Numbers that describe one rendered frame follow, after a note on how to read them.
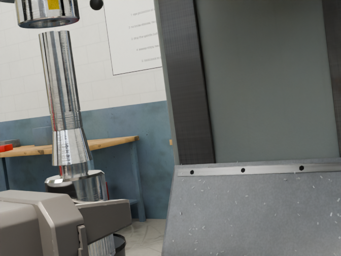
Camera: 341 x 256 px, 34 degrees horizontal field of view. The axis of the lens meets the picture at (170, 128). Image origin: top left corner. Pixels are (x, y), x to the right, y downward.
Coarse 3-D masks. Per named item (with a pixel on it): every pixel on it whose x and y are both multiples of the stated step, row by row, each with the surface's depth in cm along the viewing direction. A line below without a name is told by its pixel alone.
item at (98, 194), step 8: (104, 184) 43; (72, 192) 41; (80, 192) 41; (88, 192) 42; (96, 192) 42; (104, 192) 43; (72, 200) 41; (80, 200) 41; (88, 200) 42; (96, 200) 42; (104, 200) 43; (104, 240) 42; (112, 240) 44; (88, 248) 42; (96, 248) 42; (104, 248) 42; (112, 248) 43
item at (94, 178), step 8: (56, 176) 44; (80, 176) 42; (88, 176) 42; (96, 176) 42; (104, 176) 44; (48, 184) 42; (56, 184) 42; (64, 184) 41; (72, 184) 41; (80, 184) 41; (88, 184) 42; (96, 184) 42; (48, 192) 42; (56, 192) 42; (64, 192) 41
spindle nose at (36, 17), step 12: (24, 0) 41; (36, 0) 40; (60, 0) 41; (72, 0) 42; (24, 12) 41; (36, 12) 40; (48, 12) 41; (60, 12) 41; (72, 12) 42; (24, 24) 42; (36, 24) 44; (48, 24) 44; (60, 24) 44
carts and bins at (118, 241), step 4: (116, 236) 254; (120, 236) 252; (116, 240) 254; (120, 240) 251; (124, 240) 247; (116, 244) 254; (120, 244) 251; (124, 244) 237; (116, 248) 229; (120, 248) 232; (124, 248) 240; (116, 252) 228; (120, 252) 233; (124, 252) 239
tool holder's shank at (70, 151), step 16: (48, 32) 42; (64, 32) 42; (48, 48) 42; (64, 48) 42; (48, 64) 42; (64, 64) 42; (48, 80) 42; (64, 80) 43; (48, 96) 43; (64, 96) 42; (64, 112) 42; (80, 112) 43; (64, 128) 42; (80, 128) 43; (64, 144) 42; (80, 144) 43; (64, 160) 42; (80, 160) 42; (64, 176) 43
